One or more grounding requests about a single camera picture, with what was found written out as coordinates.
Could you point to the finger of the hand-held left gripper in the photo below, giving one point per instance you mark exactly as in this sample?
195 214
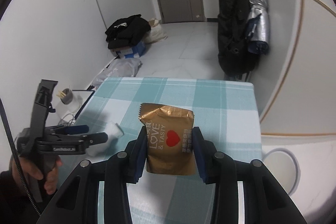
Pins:
94 138
74 129

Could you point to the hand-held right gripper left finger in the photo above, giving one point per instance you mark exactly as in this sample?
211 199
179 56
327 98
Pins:
137 158

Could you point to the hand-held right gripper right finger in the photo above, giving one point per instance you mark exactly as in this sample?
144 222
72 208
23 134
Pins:
200 158

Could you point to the white foam wrap piece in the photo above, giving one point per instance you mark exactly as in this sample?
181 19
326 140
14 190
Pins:
113 132

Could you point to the brown snack packet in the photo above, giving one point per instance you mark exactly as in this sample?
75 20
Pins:
168 134

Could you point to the person's left hand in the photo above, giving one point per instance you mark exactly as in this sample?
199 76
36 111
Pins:
32 168

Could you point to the white grey chopstick holder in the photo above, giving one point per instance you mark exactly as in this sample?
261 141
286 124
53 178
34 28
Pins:
73 103

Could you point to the bundle of wooden chopsticks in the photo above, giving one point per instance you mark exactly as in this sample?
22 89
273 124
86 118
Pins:
62 93

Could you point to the checked teal tablecloth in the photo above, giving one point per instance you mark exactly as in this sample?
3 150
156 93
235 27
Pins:
118 108

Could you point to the grey plastic mailing bag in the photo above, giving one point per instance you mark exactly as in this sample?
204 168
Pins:
118 70

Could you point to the blue cardboard box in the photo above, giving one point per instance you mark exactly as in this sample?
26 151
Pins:
134 52

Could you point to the white round container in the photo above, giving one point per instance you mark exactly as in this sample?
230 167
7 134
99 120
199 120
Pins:
296 161

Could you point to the black clothes pile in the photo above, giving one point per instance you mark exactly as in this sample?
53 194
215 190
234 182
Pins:
128 29

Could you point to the beige tote bag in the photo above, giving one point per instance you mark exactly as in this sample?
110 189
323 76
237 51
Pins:
157 32

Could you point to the black hanging jacket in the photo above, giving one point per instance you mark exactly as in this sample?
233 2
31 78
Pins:
233 29

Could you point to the silver folded umbrella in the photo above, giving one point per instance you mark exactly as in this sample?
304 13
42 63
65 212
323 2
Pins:
258 19

